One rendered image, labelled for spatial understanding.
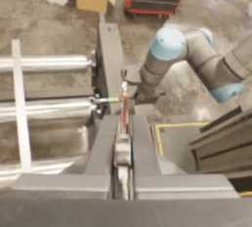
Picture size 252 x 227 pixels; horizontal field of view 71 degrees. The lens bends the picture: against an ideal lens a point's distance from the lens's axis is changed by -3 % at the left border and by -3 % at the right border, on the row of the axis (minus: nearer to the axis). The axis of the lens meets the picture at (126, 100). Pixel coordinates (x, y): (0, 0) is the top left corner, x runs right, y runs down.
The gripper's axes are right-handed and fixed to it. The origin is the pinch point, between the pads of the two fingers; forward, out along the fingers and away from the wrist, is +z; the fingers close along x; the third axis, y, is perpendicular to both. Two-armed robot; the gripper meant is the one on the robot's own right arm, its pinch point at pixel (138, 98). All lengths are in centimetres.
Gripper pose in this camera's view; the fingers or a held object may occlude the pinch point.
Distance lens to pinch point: 69.2
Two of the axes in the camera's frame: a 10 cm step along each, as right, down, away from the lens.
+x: -1.7, -8.9, 4.2
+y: 9.7, -0.6, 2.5
